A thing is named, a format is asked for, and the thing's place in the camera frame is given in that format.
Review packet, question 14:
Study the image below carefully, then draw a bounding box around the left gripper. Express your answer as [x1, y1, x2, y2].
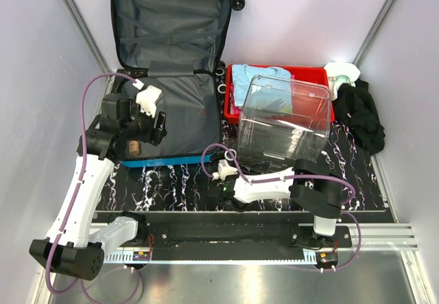
[122, 99, 167, 145]

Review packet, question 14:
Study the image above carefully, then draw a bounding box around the magenta cloth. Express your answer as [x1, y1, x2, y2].
[228, 82, 241, 117]

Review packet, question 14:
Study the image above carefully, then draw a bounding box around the blue hard-shell suitcase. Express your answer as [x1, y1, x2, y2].
[110, 0, 245, 167]

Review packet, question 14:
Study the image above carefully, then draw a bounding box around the clear plastic container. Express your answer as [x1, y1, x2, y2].
[237, 75, 332, 164]

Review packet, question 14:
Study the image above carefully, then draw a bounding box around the light blue t-shirt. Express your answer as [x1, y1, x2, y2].
[232, 64, 292, 113]

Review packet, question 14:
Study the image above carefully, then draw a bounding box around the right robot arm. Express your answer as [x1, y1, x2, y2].
[210, 159, 354, 247]

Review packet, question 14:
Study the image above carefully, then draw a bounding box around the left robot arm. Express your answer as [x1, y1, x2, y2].
[29, 89, 167, 281]

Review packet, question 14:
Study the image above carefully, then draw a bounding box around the BB cream bottle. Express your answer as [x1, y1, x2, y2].
[128, 140, 141, 156]

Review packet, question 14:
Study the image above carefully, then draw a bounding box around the red plastic bin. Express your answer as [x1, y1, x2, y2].
[223, 65, 329, 124]

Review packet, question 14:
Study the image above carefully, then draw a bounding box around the black cloth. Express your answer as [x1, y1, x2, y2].
[333, 79, 385, 156]

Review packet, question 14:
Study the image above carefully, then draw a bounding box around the white cloth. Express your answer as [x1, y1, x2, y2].
[324, 62, 361, 99]

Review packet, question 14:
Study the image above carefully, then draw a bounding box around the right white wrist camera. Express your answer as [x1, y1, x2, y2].
[212, 159, 238, 180]

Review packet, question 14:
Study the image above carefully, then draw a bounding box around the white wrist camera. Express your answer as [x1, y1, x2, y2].
[212, 159, 238, 180]
[136, 86, 163, 117]

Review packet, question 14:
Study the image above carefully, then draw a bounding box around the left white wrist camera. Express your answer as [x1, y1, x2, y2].
[136, 86, 163, 117]

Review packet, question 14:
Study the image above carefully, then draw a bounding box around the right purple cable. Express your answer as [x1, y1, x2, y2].
[200, 143, 361, 271]

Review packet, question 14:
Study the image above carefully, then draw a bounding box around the purple cable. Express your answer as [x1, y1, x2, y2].
[200, 143, 361, 271]
[45, 72, 145, 303]

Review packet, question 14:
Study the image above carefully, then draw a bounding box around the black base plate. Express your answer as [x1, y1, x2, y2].
[108, 211, 353, 264]

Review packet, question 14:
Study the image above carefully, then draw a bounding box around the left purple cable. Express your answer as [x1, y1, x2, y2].
[45, 72, 145, 303]

